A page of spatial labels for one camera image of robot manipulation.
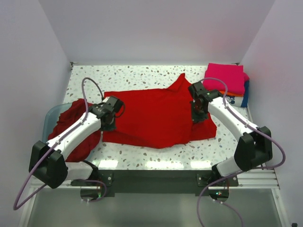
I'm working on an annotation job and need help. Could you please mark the bright red t-shirt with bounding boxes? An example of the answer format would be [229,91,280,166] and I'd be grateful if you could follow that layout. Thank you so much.
[102,73,217,148]

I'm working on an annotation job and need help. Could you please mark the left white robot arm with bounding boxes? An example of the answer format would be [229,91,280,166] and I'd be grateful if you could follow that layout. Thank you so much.
[29,96,125,189]

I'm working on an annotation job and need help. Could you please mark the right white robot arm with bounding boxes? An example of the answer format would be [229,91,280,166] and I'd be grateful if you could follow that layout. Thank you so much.
[188,82,273,186]

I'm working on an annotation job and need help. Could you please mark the dark red t-shirt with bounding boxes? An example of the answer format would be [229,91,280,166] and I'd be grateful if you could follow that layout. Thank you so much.
[47,99,101,162]

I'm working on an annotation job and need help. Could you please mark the folded orange t-shirt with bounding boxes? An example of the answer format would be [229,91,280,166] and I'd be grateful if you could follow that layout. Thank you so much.
[226,92,244,97]

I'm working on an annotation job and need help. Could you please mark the folded white printed t-shirt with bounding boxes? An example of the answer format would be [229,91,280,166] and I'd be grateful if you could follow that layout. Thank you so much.
[226,96,243,107]

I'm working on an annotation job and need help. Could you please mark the folded pink t-shirt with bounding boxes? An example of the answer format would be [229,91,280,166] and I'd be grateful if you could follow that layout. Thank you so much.
[203,63,249,94]

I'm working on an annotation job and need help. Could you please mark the folded blue t-shirt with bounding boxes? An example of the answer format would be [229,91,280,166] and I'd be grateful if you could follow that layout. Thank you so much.
[241,80,250,108]

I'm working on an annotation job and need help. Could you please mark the translucent blue plastic bin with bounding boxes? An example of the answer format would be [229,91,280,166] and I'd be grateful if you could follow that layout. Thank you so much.
[42,103,72,142]

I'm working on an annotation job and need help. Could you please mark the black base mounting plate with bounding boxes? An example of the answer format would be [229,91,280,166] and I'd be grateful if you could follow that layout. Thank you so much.
[71,169,239,198]

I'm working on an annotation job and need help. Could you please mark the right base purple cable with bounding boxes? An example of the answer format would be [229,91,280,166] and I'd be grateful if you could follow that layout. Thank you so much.
[196,170,244,227]

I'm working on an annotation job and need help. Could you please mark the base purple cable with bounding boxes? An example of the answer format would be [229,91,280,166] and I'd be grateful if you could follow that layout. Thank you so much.
[80,179,107,203]
[196,170,244,227]

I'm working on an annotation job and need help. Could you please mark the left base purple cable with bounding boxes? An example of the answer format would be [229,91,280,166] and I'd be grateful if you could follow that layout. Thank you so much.
[80,179,107,203]

